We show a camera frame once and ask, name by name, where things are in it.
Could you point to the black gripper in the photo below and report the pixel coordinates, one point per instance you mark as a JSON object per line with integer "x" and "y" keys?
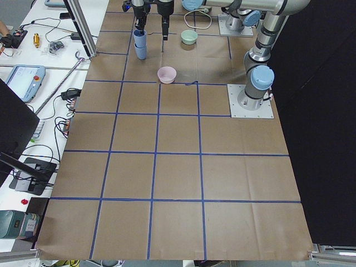
{"x": 164, "y": 8}
{"x": 138, "y": 10}

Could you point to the blue cup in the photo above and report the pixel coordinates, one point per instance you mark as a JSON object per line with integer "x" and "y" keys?
{"x": 141, "y": 52}
{"x": 140, "y": 38}

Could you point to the green bowl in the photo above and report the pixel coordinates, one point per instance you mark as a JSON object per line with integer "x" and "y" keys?
{"x": 189, "y": 37}

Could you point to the pink bowl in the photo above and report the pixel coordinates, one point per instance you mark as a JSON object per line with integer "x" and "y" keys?
{"x": 166, "y": 74}

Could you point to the metal stand rod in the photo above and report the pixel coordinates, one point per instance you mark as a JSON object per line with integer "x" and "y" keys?
{"x": 80, "y": 59}

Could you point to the black power adapter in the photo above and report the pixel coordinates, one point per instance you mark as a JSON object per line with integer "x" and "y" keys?
{"x": 70, "y": 94}

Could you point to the gold metal cylinder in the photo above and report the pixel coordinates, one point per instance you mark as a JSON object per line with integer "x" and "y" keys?
{"x": 36, "y": 40}

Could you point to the blue teach pendant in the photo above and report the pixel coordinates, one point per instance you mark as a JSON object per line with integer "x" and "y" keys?
{"x": 25, "y": 80}

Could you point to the black monitor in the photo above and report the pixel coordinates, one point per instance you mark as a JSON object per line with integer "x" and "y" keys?
{"x": 18, "y": 122}

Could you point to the green box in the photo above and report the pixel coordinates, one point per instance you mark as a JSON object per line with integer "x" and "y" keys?
{"x": 11, "y": 224}

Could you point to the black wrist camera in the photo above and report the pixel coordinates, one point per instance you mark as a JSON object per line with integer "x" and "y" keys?
{"x": 126, "y": 5}

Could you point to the aluminium frame post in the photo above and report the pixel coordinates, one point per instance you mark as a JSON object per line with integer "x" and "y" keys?
{"x": 78, "y": 19}

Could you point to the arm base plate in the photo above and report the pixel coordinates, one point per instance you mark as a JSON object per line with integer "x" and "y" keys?
{"x": 237, "y": 111}
{"x": 230, "y": 26}

